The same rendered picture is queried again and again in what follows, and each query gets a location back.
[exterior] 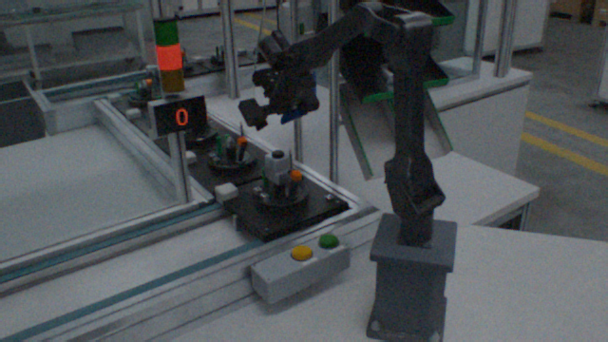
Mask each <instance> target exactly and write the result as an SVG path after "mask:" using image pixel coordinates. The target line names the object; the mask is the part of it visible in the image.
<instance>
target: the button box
mask: <svg viewBox="0 0 608 342"><path fill-rule="evenodd" d="M329 234H331V235H334V236H336V237H337V244H336V246H335V247H333V248H323V247H321V246H320V245H319V238H320V237H317V238H314V239H312V240H310V241H306V242H304V243H302V245H299V246H307V247H310V248H311V249H312V255H311V257H308V258H306V259H297V258H295V257H294V256H293V249H294V248H293V249H290V250H287V251H285V252H283V253H280V254H278V255H276V256H271V257H269V258H266V259H264V260H261V261H260V262H258V263H254V264H252V265H251V277H252V287H254V288H255V291H256V292H257V293H258V294H259V295H260V296H261V297H262V298H263V299H264V300H265V301H266V302H267V303H268V304H269V305H272V304H274V303H276V302H277V301H279V300H281V299H283V298H285V297H287V296H289V295H294V294H296V293H298V292H300V291H302V290H304V289H306V288H308V287H311V285H313V284H315V283H317V282H319V281H321V280H323V279H325V278H327V277H330V276H333V275H335V274H337V273H340V272H342V271H344V270H347V269H349V268H350V267H351V245H350V244H349V243H348V242H346V241H345V240H343V239H341V238H340V237H338V236H337V235H335V234H334V233H332V232H330V233H329Z"/></svg>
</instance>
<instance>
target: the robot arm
mask: <svg viewBox="0 0 608 342"><path fill-rule="evenodd" d="M363 31H365V32H366V33H367V34H368V35H369V36H370V37H371V39H373V40H375V41H377V42H379V43H381V46H382V51H383V55H384V57H385V59H386V61H388V63H389V65H390V67H391V69H392V73H393V100H394V130H395V154H394V156H393V159H391V160H389V161H386V162H385V165H384V169H385V181H384V184H387V189H388V193H389V198H390V202H391V206H392V210H393V213H394V214H396V215H398V217H399V219H402V223H400V226H399V229H398V234H397V238H396V242H395V243H396V244H399V245H406V246H412V247H419V248H425V249H432V246H433V240H434V233H435V229H434V228H432V227H433V218H434V209H435V208H436V207H438V206H441V205H442V204H443V203H444V201H445V199H446V196H445V194H444V192H443V191H442V189H441V187H440V186H439V184H438V183H437V181H436V180H435V179H434V172H433V165H432V162H431V160H430V159H429V157H428V154H427V152H426V150H425V115H424V94H423V68H424V65H425V63H426V60H427V58H428V56H429V53H430V51H431V44H432V37H433V24H432V21H431V20H429V17H428V16H427V15H426V14H425V13H422V12H421V11H414V12H411V11H409V10H406V9H398V8H394V7H390V6H386V5H384V4H382V2H379V1H377V0H371V1H366V2H360V3H358V4H356V5H355V6H354V7H353V8H352V9H350V10H349V11H348V13H346V14H345V15H344V16H342V17H341V18H339V19H338V20H337V21H335V22H334V23H333V24H331V25H330V26H329V27H326V28H325V29H323V30H322V31H321V32H319V33H318V34H317V35H315V36H313V37H309V38H306V39H303V40H300V41H298V42H295V43H294V44H293V45H291V46H290V45H289V42H288V41H287V40H286V38H285V37H284V35H283V33H282V31H281V30H280V29H278V30H273V32H272V34H269V35H268V36H266V37H265V38H264V39H263V40H262V41H260V43H259V45H258V50H259V51H260V53H261V54H262V55H263V57H264V58H265V60H266V61H267V63H268V64H269V67H270V68H265V69H261V70H258V71H256V72H254V73H253V75H252V82H253V83H254V85H255V86H256V87H262V88H263V89H264V90H265V91H264V93H263V95H264V97H265V98H267V97H268V99H269V103H268V104H264V105H263V106H260V105H259V103H258V102H257V99H255V98H250V99H246V100H241V101H240V102H239V106H238V109H239V111H240V112H241V114H242V116H243V118H244V120H245V122H246V124H247V126H248V127H253V126H254V127H255V129H256V132H258V131H260V130H262V129H263V128H264V127H266V126H267V125H268V122H267V120H266V119H267V118H268V116H269V115H273V114H277V115H282V114H283V115H282V117H281V120H280V122H281V125H284V124H286V123H287V122H290V121H293V120H295V119H297V118H300V117H302V116H305V115H307V114H308V112H313V111H316V110H318V108H319V107H320V103H319V100H318V99H317V97H316V95H315V93H314V91H313V88H314V87H315V86H316V81H315V79H314V76H313V75H312V73H311V72H310V70H313V69H317V68H320V67H323V66H324V65H325V64H326V63H327V62H329V61H330V60H331V58H332V57H333V53H334V52H335V51H336V50H338V49H339V48H341V47H342V46H344V45H345V44H347V43H348V42H350V41H351V39H353V38H354V37H356V36H357V35H359V34H360V33H362V32H363ZM281 71H282V73H281Z"/></svg>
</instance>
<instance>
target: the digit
mask: <svg viewBox="0 0 608 342"><path fill-rule="evenodd" d="M169 107H170V114H171V121H172V127H173V131H174V130H179V129H183V128H186V127H190V126H193V122H192V114H191V106H190V102H185V103H181V104H173V105H170V106H169Z"/></svg>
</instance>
